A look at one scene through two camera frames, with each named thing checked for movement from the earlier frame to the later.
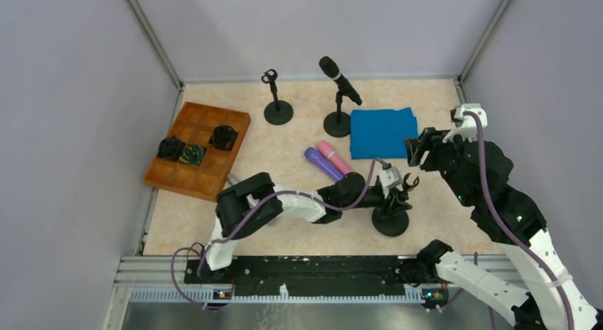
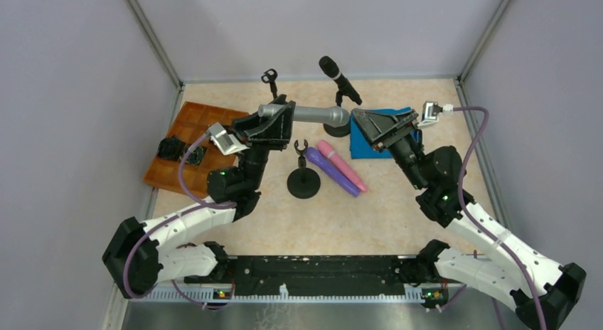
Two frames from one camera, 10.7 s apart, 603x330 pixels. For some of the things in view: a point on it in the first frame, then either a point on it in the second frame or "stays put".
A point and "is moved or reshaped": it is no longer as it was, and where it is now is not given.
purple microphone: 323,164 stays put
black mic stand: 338,124 stays put
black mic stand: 395,223 to 303,183
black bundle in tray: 171,148 stays put
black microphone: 333,71 stays put
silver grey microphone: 232,179 is moved or reshaped
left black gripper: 393,195 to 257,139
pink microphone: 328,150 stays put
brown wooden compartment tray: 194,124 stays put
